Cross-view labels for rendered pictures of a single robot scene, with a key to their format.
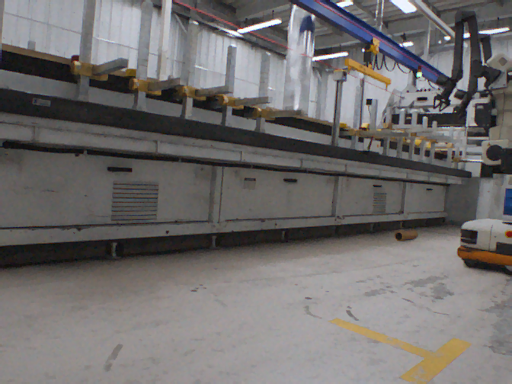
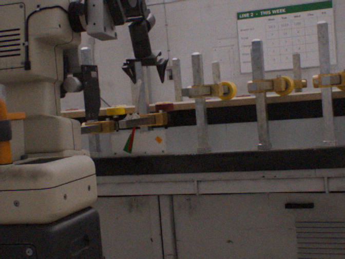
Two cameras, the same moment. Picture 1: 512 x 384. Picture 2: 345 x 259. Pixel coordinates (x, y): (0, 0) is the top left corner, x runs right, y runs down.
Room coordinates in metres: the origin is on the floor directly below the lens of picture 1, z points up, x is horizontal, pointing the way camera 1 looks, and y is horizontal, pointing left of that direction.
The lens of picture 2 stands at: (2.25, -3.42, 0.94)
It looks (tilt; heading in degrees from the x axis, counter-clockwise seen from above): 3 degrees down; 68
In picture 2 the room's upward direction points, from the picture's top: 5 degrees counter-clockwise
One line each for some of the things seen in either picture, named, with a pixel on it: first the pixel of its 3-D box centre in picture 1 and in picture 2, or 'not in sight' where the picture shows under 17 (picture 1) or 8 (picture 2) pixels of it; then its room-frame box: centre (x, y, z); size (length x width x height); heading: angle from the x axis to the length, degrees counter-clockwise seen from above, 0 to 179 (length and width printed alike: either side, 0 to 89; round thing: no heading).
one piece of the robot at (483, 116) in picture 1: (488, 113); (50, 86); (2.65, -1.49, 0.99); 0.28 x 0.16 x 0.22; 140
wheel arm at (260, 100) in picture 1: (239, 102); not in sight; (2.09, 0.14, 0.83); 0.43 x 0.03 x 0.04; 46
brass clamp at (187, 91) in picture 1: (192, 93); not in sight; (1.94, 0.36, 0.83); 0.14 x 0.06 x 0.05; 136
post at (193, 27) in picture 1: (190, 72); not in sight; (1.92, 0.38, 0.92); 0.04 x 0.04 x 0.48; 46
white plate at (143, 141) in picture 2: (372, 145); (138, 143); (3.13, -0.85, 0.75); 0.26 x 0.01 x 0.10; 136
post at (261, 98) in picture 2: (400, 136); (261, 100); (3.53, -1.20, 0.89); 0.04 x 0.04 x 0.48; 46
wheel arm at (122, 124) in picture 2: (383, 135); (146, 121); (3.15, -0.93, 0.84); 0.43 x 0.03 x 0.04; 46
